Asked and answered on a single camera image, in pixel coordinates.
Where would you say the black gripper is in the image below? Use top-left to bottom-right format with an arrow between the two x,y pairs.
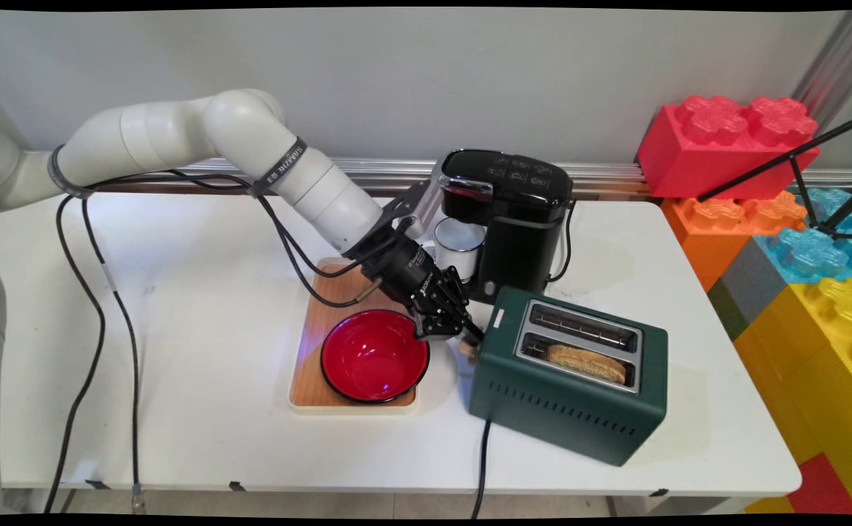
344,225 -> 486,346

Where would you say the white enamel mug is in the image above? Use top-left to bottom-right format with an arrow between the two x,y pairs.
425,218 -> 487,283

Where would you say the red bowl with black rim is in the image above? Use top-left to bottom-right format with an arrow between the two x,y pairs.
320,309 -> 431,405

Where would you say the black coffee machine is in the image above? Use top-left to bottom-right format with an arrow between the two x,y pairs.
435,148 -> 575,305

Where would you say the wooden serving tray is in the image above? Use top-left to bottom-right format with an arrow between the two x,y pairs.
287,257 -> 420,417

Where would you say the dark green toaster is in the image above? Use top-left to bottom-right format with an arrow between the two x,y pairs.
468,284 -> 669,467

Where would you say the toast bread slice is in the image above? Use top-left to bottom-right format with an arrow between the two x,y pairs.
546,343 -> 628,386

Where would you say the big orange building brick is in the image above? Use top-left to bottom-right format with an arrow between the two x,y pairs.
661,191 -> 809,293

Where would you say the big grey building brick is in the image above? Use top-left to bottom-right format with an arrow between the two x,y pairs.
707,237 -> 793,341

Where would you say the big red building brick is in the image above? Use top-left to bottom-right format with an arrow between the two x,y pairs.
636,94 -> 822,201

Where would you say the black tripod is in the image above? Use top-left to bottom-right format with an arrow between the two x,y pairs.
696,109 -> 852,241

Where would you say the big blue building brick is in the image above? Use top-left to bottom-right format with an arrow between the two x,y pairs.
753,186 -> 852,285

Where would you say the big yellow building brick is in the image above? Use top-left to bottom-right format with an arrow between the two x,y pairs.
732,275 -> 852,516

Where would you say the black cable with metal plug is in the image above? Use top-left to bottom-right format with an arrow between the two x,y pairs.
43,169 -> 385,516

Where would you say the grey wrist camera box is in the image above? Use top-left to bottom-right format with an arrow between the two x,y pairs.
376,178 -> 442,239

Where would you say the black coffee machine cable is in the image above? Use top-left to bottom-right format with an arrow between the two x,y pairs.
547,199 -> 577,284

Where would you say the black toaster power cable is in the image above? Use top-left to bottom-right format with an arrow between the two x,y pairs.
471,417 -> 493,519

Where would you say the aluminium rail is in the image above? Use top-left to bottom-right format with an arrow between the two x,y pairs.
94,157 -> 852,199

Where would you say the grey printed velcro strap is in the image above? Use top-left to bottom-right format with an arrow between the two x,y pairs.
246,137 -> 309,199

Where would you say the black camera cable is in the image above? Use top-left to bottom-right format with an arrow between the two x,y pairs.
43,169 -> 398,516

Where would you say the plain grey velcro strap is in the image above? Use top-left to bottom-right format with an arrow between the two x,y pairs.
47,143 -> 96,200

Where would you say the aluminium corner post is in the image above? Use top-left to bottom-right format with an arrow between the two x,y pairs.
791,10 -> 852,134

